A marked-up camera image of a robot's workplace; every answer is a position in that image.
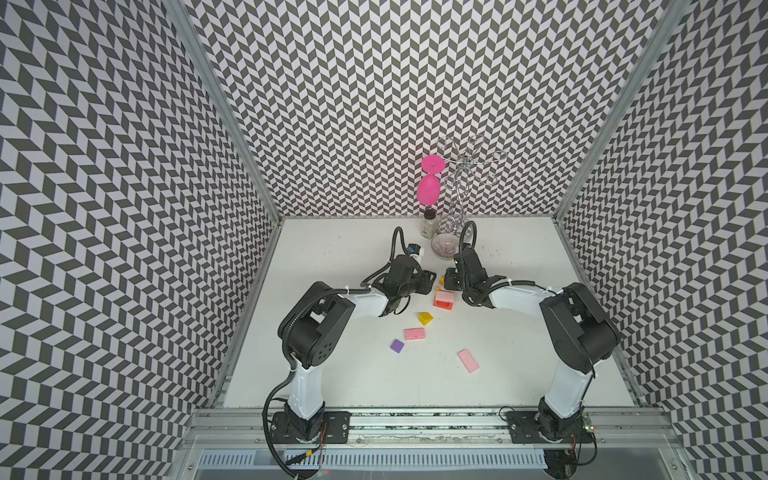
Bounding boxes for pink half-round wood block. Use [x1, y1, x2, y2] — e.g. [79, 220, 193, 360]
[434, 290, 455, 304]

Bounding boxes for red arch wood block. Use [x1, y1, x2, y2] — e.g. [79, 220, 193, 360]
[433, 299, 454, 310]

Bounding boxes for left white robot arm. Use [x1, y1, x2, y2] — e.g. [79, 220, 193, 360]
[264, 254, 437, 444]

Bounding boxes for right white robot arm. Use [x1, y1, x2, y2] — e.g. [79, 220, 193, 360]
[444, 243, 622, 443]

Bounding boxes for yellow triangular wood block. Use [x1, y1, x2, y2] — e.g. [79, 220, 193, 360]
[418, 312, 434, 326]

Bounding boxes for pink rectangular wood block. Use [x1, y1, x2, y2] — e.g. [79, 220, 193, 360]
[404, 328, 426, 341]

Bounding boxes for striped ceramic bowl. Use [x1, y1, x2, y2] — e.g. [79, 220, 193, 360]
[431, 233, 460, 260]

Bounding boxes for glass spice jar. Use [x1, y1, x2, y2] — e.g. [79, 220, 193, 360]
[421, 206, 439, 239]

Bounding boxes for purple wood cube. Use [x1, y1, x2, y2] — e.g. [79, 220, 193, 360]
[390, 339, 405, 353]

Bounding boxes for pink lamp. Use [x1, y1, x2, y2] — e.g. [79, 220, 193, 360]
[417, 155, 446, 206]

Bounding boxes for chrome wire stand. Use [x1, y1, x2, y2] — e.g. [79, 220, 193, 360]
[436, 134, 510, 237]

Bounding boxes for right corner metal post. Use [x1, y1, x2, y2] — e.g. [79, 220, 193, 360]
[553, 0, 691, 224]

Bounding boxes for corner metal post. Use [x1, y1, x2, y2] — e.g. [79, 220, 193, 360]
[163, 0, 282, 224]
[553, 0, 691, 224]

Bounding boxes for metal base rail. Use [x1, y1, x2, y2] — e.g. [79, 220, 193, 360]
[168, 406, 695, 479]

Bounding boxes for left corner metal post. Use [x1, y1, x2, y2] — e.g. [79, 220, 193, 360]
[163, 0, 282, 224]

